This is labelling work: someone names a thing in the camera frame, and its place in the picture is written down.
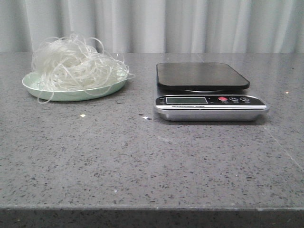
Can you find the white vermicelli noodle bundle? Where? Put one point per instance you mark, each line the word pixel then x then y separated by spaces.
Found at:
pixel 71 63

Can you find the silver black kitchen scale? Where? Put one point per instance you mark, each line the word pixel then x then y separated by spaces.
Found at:
pixel 200 91

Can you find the white pleated curtain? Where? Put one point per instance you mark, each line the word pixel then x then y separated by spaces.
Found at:
pixel 158 26

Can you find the light green round plate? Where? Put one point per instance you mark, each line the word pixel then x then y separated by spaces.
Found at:
pixel 30 81

